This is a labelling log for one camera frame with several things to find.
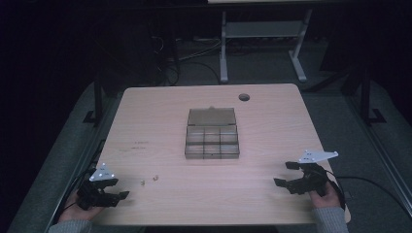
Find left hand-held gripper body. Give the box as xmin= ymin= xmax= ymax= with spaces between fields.
xmin=76 ymin=162 xmax=117 ymax=211

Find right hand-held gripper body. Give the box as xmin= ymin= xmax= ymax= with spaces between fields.
xmin=292 ymin=150 xmax=340 ymax=197

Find clear grey plastic compartment box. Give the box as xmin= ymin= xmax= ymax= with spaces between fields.
xmin=184 ymin=106 xmax=241 ymax=160

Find person's left hand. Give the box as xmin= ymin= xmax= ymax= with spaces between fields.
xmin=57 ymin=190 xmax=105 ymax=223

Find person's right hand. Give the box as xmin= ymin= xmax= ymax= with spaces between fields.
xmin=307 ymin=181 xmax=346 ymax=210

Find black metal stand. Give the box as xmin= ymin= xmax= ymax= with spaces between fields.
xmin=360 ymin=66 xmax=388 ymax=126
xmin=83 ymin=76 xmax=105 ymax=127

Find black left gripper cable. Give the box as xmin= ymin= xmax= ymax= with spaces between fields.
xmin=51 ymin=139 xmax=107 ymax=224

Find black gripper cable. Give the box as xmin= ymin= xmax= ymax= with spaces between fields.
xmin=51 ymin=139 xmax=107 ymax=224
xmin=325 ymin=168 xmax=412 ymax=219

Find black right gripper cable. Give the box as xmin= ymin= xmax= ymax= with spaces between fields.
xmin=325 ymin=168 xmax=412 ymax=219

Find black floor cables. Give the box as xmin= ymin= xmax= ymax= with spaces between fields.
xmin=149 ymin=34 xmax=222 ymax=87

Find white metal desk frame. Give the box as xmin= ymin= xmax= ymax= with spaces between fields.
xmin=219 ymin=9 xmax=313 ymax=84

